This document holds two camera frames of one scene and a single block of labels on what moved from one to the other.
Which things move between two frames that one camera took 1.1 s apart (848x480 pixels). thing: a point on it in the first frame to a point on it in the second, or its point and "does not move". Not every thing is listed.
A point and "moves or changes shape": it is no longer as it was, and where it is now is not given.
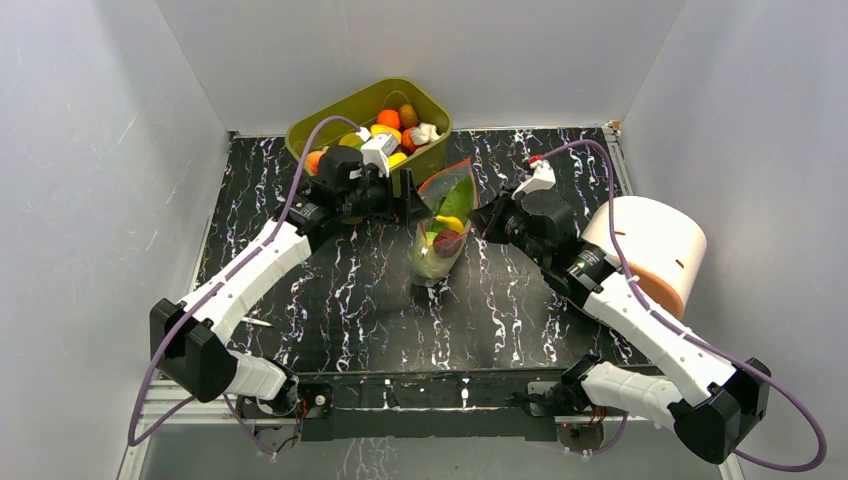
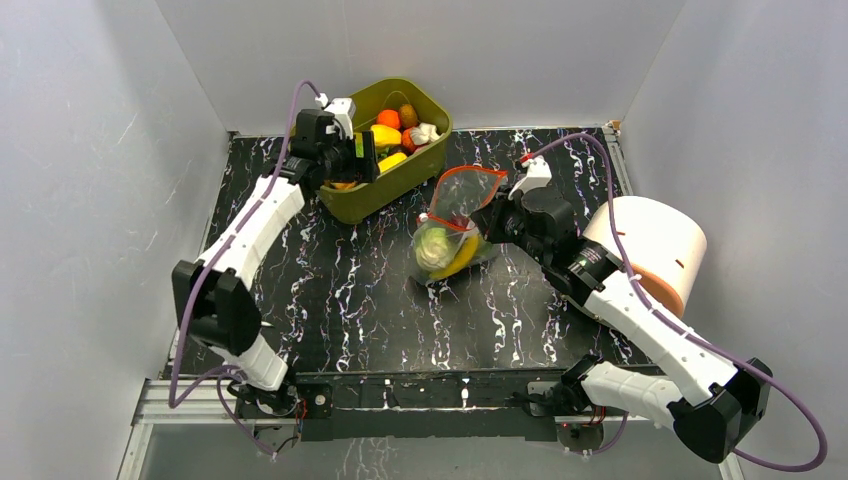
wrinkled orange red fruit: (408, 142) does not move
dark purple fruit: (445, 244) to (460, 220)
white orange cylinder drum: (662, 248) does not move
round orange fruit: (388, 117) does not move
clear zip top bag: (446, 207) moves or changes shape
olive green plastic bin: (363, 109) does not move
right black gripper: (496, 221) does not move
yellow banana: (453, 223) to (468, 252)
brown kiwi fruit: (408, 116) does not move
